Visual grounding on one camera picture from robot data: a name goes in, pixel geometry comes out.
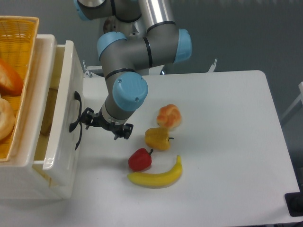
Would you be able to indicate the yellow banana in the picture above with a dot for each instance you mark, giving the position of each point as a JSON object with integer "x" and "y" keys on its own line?
{"x": 158, "y": 180}

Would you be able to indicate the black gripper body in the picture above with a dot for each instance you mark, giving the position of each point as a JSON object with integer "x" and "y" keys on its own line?
{"x": 99, "y": 121}

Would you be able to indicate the white frame at right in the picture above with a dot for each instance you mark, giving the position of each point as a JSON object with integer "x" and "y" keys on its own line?
{"x": 293, "y": 108}

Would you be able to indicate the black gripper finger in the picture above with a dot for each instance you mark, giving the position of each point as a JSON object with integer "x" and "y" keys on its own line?
{"x": 123, "y": 131}
{"x": 87, "y": 117}

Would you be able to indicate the red bell pepper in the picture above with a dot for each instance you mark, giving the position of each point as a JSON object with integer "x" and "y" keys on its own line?
{"x": 140, "y": 160}

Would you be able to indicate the metal table clamp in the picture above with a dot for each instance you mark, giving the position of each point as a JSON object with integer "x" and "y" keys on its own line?
{"x": 92, "y": 70}

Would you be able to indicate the yellow wicker basket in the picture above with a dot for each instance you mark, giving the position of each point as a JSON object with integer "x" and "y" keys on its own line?
{"x": 17, "y": 42}

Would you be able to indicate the black device at edge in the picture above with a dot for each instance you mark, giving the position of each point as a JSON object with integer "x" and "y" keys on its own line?
{"x": 294, "y": 203}

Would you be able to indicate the wrapped bread slice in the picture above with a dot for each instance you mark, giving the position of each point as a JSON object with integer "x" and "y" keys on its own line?
{"x": 49, "y": 112}

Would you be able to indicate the yellow bell pepper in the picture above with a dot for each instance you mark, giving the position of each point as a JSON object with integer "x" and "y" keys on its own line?
{"x": 158, "y": 138}

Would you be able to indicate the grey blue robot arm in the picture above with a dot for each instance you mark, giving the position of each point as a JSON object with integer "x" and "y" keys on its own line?
{"x": 122, "y": 58}

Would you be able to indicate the white drawer cabinet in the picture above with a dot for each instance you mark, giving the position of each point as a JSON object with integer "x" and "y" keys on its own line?
{"x": 18, "y": 179}

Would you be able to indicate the white table bracket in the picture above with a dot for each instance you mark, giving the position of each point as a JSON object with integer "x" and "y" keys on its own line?
{"x": 213, "y": 66}

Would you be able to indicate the orange bread piece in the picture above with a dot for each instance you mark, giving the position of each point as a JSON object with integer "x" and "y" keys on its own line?
{"x": 10, "y": 81}

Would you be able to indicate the pale round bun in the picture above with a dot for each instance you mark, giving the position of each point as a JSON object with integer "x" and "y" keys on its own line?
{"x": 7, "y": 118}

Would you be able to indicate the orange knotted bread roll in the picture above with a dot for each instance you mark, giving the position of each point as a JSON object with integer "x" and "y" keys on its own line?
{"x": 169, "y": 117}

